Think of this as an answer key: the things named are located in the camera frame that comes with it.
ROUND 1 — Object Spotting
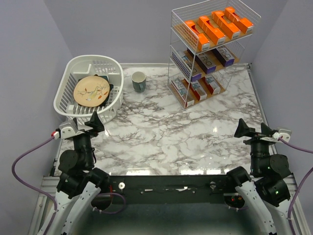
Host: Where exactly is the beige painted plate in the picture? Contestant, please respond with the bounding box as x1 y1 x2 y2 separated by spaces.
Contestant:
73 75 110 108

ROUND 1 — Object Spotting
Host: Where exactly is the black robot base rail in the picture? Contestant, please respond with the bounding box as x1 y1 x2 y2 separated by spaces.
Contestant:
110 175 239 205

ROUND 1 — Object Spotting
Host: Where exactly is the orange toothpaste box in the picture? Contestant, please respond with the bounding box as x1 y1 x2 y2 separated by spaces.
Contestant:
224 6 254 33
211 11 241 40
198 16 226 46
185 20 210 51

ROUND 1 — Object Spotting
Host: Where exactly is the dark green ceramic mug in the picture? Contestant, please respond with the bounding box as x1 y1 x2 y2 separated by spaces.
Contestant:
132 71 146 93

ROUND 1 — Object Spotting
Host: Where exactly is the purple silver toothpaste box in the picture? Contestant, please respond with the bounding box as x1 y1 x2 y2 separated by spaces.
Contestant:
184 49 217 74
171 51 201 82
212 46 235 67

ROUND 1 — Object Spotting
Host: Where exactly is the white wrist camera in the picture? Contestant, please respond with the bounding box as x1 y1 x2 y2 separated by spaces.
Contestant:
51 120 84 140
272 127 292 142

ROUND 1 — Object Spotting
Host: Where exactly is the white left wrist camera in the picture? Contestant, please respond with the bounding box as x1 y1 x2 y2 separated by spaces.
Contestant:
51 120 84 140

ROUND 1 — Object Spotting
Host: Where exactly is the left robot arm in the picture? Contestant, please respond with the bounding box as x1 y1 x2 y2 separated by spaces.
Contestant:
38 112 110 235

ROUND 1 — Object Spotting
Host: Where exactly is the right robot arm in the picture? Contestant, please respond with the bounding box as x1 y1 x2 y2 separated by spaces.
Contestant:
225 118 295 235

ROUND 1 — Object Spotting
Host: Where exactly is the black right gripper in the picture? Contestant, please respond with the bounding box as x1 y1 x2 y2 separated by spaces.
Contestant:
234 117 276 173

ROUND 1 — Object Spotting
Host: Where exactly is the white wire wooden shelf rack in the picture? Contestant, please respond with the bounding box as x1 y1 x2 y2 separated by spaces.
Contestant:
167 0 261 110

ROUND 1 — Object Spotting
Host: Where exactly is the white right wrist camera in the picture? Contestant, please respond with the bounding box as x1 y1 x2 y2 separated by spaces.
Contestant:
272 127 292 142

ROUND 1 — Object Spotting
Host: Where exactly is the white plastic dish basket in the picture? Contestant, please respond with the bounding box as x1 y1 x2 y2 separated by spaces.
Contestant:
53 55 124 125

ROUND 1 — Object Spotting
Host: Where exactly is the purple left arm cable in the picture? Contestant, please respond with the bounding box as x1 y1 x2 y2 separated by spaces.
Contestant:
11 137 59 235

